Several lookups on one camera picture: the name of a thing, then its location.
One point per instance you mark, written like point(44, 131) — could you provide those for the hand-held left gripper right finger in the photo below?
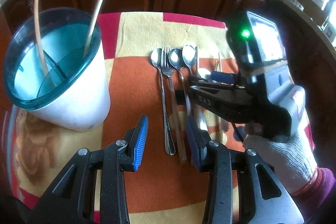
point(195, 141)

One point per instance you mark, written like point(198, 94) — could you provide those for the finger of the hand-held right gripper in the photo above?
point(218, 102)
point(223, 77)

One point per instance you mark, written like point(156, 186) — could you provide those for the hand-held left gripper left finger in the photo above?
point(140, 142)

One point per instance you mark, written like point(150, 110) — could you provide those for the thin wooden chopstick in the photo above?
point(197, 58)

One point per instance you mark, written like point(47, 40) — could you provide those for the steel fork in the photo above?
point(173, 92)

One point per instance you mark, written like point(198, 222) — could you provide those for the long steel spoon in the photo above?
point(163, 98)

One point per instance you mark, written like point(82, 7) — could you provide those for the white utensil holder blue rim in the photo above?
point(76, 98)

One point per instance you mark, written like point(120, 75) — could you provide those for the person's right forearm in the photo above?
point(325, 183)

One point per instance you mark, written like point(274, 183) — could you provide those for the person's right hand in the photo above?
point(291, 158)

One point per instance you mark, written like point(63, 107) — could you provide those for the printed blanket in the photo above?
point(136, 77)

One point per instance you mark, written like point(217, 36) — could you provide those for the white power strip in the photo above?
point(330, 31)

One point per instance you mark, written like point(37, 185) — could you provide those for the patterned white bowl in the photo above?
point(295, 3)

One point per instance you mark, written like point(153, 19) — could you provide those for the cardboard box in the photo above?
point(312, 8)

